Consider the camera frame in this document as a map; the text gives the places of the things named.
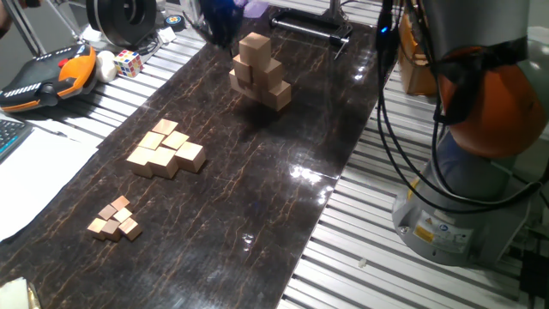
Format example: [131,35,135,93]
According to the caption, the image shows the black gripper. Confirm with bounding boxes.
[199,0,245,49]

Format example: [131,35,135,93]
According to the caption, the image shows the bare person hand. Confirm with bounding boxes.
[0,0,27,30]

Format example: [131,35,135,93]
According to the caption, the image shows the purple plastic bag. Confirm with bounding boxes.
[243,0,271,19]

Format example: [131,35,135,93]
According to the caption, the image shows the white paper slip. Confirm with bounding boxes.
[81,24,102,42]
[159,26,178,44]

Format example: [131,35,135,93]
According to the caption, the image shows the colourful puzzle cube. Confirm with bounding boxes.
[112,49,145,79]

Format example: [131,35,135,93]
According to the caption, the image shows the black filament spool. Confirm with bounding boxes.
[84,0,158,48]

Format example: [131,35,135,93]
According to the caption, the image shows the medium wooden cube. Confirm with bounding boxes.
[160,130,190,151]
[151,118,179,136]
[174,141,208,174]
[125,145,154,179]
[136,130,166,151]
[148,146,180,180]

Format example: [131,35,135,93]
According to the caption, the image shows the black desk clamp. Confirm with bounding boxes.
[269,7,353,60]

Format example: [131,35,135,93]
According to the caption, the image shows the white rounded plastic object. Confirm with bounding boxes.
[94,50,118,84]

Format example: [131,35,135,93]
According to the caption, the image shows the black marble pattern mat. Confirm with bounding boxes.
[0,15,384,309]

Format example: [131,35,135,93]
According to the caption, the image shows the orange black teach pendant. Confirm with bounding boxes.
[0,42,99,114]

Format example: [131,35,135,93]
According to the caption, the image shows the small wooden cube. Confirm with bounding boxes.
[118,216,143,242]
[100,218,123,243]
[110,195,131,212]
[112,207,134,223]
[97,203,118,221]
[87,217,107,240]

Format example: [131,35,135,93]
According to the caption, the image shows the open cardboard box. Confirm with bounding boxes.
[397,12,438,96]

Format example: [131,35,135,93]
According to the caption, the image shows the black computer keyboard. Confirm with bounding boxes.
[0,118,34,163]

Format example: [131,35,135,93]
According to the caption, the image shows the large white paper sheet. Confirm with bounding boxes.
[0,124,100,242]

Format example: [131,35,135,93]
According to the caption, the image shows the gold white small box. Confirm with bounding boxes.
[0,276,42,309]

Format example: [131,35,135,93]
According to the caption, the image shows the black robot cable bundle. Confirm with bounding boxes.
[375,0,544,215]

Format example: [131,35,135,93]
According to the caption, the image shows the black strap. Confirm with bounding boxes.
[431,36,529,125]

